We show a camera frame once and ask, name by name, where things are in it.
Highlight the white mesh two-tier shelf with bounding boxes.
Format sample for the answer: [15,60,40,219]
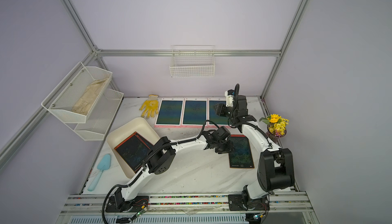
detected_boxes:
[41,62,124,141]

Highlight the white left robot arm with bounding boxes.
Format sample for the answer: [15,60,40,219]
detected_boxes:
[101,127,233,224]

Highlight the white wire wall basket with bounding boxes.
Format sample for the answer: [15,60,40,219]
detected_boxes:
[169,45,215,78]

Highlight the beige storage tray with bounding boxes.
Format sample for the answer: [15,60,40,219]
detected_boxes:
[106,118,160,179]

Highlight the pink white writing tablet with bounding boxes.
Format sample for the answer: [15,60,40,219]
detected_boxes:
[154,98,184,128]

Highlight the dark red bottom tablet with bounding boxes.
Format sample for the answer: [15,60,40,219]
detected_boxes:
[229,135,255,169]

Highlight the yellow work glove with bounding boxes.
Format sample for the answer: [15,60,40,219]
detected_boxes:
[139,94,159,119]

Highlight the aluminium frame profiles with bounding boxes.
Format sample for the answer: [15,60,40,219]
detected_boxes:
[0,0,321,224]

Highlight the beige glove in shelf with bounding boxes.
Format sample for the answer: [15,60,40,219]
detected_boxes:
[71,78,108,115]

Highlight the dark red tablet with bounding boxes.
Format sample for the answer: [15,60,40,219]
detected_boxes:
[229,135,255,169]
[114,132,153,172]

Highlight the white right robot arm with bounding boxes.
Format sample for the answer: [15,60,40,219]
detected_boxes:
[214,90,295,210]

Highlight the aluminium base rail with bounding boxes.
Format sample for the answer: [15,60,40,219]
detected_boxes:
[60,191,314,216]

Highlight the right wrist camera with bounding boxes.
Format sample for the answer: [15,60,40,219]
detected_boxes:
[225,89,238,108]

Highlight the yellow flower bouquet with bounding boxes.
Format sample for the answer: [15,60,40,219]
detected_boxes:
[259,114,290,132]

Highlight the light blue object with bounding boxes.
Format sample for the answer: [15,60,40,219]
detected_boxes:
[87,154,111,191]

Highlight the purple glass vase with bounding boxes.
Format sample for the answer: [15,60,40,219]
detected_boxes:
[266,124,287,145]

